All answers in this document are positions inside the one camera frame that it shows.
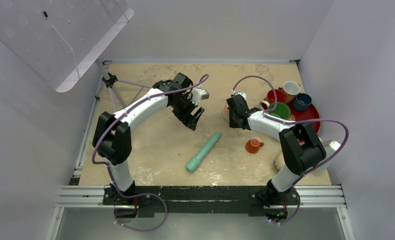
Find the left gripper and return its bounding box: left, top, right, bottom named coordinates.
left=170, top=94, right=204, bottom=130

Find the pink brown mug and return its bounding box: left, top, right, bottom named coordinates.
left=281, top=81, right=301, bottom=104

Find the cream teapot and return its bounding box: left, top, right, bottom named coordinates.
left=273, top=152, right=285, bottom=171

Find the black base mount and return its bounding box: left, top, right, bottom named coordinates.
left=102, top=185, right=298, bottom=219

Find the clear acrylic panel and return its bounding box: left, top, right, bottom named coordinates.
left=0, top=0, right=135, bottom=93

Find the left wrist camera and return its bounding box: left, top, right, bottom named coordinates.
left=191, top=88, right=210, bottom=105

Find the blue mug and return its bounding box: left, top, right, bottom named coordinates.
left=292, top=93, right=312, bottom=112

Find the pink white mug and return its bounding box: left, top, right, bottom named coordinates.
left=221, top=103, right=230, bottom=122

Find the small orange cup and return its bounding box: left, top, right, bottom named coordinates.
left=245, top=138, right=265, bottom=154

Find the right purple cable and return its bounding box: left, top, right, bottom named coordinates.
left=231, top=75, right=350, bottom=226

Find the aluminium frame rail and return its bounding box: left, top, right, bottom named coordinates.
left=52, top=63, right=355, bottom=240

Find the purple cable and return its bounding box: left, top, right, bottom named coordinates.
left=231, top=75, right=350, bottom=226
left=91, top=73, right=210, bottom=232

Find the teal pen tube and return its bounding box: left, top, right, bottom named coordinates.
left=185, top=132, right=222, bottom=173

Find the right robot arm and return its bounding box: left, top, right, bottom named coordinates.
left=226, top=94, right=327, bottom=204

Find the large white cat mug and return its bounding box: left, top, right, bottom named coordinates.
left=259, top=100, right=291, bottom=120

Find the tripod stand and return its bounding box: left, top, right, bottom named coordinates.
left=94, top=58, right=152, bottom=112

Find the red glossy mug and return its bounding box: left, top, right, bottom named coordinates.
left=265, top=89, right=286, bottom=104

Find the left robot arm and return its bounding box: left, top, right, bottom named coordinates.
left=91, top=73, right=209, bottom=205

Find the red round tray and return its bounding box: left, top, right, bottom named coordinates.
left=287, top=102, right=321, bottom=121

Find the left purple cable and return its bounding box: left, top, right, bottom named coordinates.
left=91, top=73, right=210, bottom=232

